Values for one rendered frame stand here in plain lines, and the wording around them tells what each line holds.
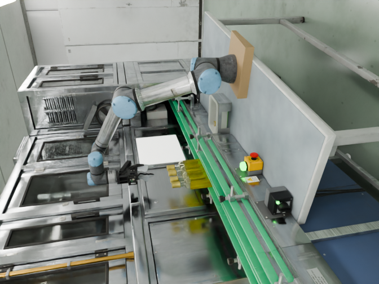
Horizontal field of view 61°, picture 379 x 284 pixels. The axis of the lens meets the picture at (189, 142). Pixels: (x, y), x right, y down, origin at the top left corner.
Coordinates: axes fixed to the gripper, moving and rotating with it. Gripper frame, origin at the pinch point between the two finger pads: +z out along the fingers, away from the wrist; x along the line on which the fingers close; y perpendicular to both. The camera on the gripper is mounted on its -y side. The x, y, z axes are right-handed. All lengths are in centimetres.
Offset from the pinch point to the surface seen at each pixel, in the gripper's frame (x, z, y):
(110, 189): -17.4, -25.1, -8.5
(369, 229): 21, 76, 80
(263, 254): 20, 31, 83
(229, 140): 15.6, 45.6, 0.2
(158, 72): 13, 21, -124
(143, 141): -16, 0, -59
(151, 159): -14.4, 3.2, -31.4
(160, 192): -12.2, 4.0, 6.3
